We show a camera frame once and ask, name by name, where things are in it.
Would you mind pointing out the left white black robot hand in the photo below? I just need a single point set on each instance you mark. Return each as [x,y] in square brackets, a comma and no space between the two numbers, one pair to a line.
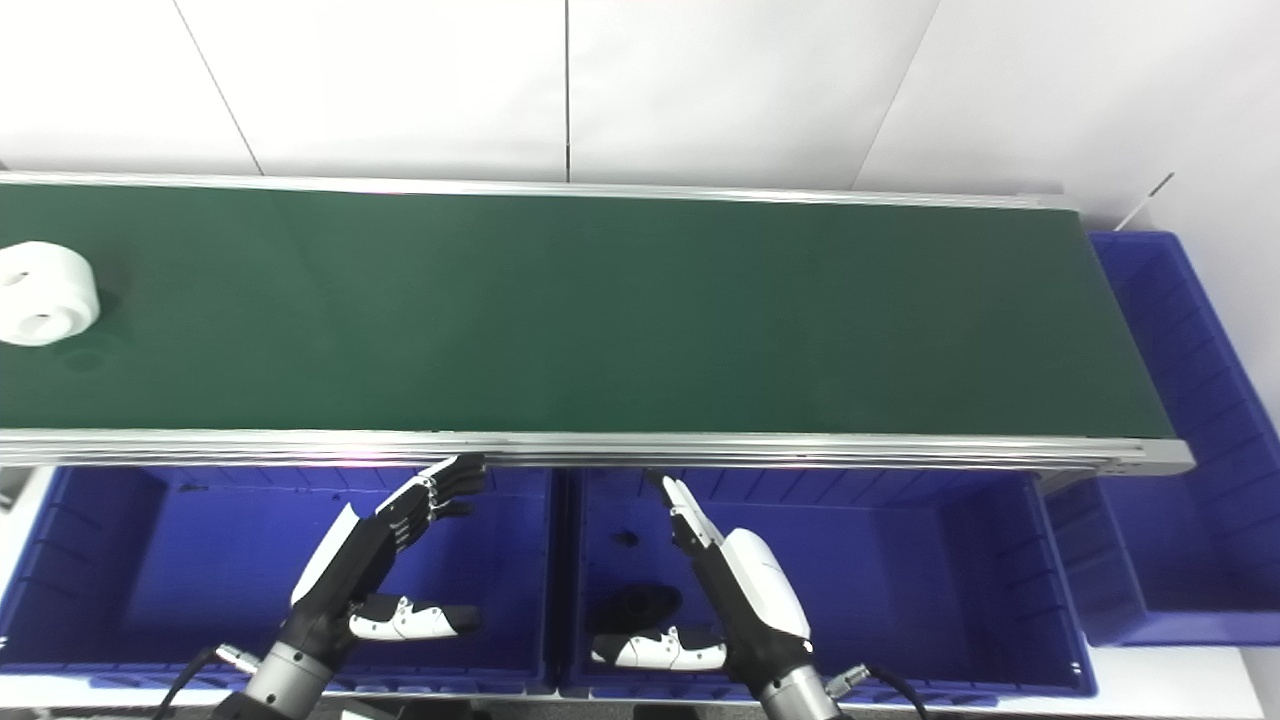
[345,570]

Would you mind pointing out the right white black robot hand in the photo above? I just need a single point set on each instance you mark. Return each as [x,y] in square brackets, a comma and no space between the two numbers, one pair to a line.
[760,590]

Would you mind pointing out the white cylindrical plastic part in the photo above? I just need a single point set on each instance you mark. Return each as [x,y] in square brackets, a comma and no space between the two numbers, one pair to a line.
[50,280]

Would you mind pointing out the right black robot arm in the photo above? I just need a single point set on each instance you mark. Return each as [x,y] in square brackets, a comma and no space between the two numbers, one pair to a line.
[795,697]

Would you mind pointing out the black plastic part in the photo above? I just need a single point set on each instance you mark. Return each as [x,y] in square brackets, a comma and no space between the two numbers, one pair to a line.
[640,603]

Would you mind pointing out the blue plastic bin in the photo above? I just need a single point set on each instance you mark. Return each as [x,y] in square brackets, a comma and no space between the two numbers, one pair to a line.
[1200,520]
[200,570]
[900,580]

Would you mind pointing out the green conveyor belt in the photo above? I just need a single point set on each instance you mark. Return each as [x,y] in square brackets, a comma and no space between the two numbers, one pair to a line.
[600,310]
[600,450]

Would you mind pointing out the grey conveyor support leg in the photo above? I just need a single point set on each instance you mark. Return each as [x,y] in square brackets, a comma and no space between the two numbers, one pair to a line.
[10,490]

